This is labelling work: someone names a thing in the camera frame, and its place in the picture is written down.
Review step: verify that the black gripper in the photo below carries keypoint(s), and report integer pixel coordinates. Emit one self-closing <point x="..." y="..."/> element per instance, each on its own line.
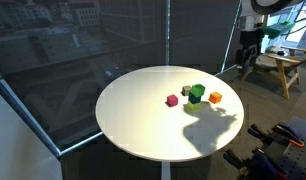
<point x="251" y="45"/>

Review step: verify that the green block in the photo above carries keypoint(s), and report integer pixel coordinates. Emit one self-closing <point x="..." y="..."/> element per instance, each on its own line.
<point x="197" y="90"/>

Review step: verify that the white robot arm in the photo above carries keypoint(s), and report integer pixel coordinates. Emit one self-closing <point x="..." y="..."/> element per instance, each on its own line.
<point x="252" y="17"/>

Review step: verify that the orange block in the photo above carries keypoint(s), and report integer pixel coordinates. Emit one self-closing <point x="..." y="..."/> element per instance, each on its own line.
<point x="215" y="97"/>

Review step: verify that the grey block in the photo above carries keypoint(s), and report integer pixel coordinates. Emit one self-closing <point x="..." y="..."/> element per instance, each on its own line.
<point x="185" y="90"/>

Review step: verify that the blue block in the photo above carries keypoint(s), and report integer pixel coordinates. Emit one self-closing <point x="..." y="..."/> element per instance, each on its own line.
<point x="193" y="99"/>

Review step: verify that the lime yellow-green block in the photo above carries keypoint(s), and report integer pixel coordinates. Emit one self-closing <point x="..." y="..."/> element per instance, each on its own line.
<point x="193" y="107"/>

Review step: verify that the magenta block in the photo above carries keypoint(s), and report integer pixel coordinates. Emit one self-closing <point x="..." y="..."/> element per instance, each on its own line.
<point x="172" y="100"/>

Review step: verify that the wooden chair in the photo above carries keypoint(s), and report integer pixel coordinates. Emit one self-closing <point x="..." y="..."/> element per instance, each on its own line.
<point x="283" y="68"/>

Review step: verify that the round white table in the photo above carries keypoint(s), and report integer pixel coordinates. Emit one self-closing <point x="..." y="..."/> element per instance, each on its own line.
<point x="133" y="114"/>

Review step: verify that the black perforated cart with clamps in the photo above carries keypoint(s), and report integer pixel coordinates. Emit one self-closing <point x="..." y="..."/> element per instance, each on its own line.
<point x="281" y="157"/>

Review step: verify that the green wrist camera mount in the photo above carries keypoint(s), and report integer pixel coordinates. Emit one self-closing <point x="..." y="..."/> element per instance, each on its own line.
<point x="278" y="29"/>

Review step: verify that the metal window frame post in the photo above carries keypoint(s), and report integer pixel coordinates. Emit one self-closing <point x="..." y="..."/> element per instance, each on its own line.
<point x="167" y="32"/>

